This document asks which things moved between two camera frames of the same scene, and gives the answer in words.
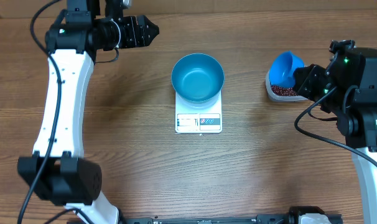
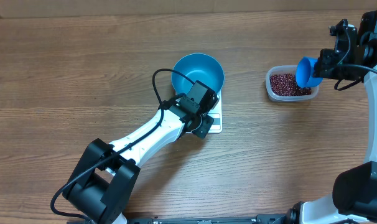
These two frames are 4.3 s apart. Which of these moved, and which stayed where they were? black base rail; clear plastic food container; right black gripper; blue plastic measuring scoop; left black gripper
Moved: blue plastic measuring scoop; right black gripper; left black gripper
Stayed: black base rail; clear plastic food container
